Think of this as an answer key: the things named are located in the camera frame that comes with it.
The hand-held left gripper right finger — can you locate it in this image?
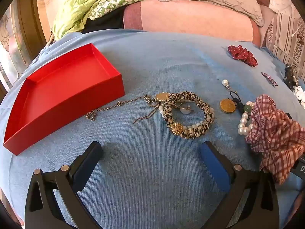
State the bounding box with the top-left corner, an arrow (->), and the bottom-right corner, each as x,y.
200,141 -> 280,229

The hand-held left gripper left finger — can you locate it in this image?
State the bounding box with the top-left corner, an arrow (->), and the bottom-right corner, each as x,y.
24,141 -> 103,229

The red plaid scrunchie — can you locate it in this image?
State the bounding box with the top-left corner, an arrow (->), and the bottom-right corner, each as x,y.
245,94 -> 305,184

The leopard print bracelet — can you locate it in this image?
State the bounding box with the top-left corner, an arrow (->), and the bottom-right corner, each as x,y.
164,91 -> 215,140

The large pearl bracelet green bead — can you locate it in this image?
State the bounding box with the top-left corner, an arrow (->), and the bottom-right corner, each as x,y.
238,101 -> 255,136

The red cardboard box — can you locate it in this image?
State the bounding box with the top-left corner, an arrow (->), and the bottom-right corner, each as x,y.
3,43 -> 125,156

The gold chain necklace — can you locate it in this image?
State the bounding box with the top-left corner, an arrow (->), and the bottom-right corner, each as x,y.
85,92 -> 171,124

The light blue blanket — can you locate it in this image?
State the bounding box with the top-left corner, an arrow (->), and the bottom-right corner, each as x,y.
0,29 -> 305,229

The white flower hair accessory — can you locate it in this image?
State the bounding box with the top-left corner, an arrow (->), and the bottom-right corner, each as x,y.
293,86 -> 305,108

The dark floral hair accessory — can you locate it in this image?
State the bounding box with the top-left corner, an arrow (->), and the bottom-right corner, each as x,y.
283,64 -> 298,90

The pink beaded hair clip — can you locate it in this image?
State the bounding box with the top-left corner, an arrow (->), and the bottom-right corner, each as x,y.
261,72 -> 278,86

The red polka dot scrunchie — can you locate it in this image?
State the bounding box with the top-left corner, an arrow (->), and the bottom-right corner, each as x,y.
227,45 -> 258,67

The striped floral cloth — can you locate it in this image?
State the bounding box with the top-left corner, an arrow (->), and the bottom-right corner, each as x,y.
262,12 -> 305,77

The pink sofa cushion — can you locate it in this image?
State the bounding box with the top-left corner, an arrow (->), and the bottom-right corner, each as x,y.
123,0 -> 261,47

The stained glass window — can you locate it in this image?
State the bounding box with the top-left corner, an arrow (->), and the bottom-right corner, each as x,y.
0,5 -> 26,91

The black cloth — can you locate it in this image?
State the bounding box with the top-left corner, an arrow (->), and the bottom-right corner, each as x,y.
82,10 -> 125,35

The green quilt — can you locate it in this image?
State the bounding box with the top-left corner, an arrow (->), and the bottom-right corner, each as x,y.
51,0 -> 189,40

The white cloth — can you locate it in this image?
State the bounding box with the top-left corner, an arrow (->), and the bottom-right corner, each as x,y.
270,0 -> 298,17

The gold coin pendant black cord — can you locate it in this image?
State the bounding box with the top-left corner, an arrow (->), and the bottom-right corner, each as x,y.
220,91 -> 245,114

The wooden door frame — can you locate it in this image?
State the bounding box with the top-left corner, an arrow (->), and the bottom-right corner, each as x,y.
18,0 -> 48,50

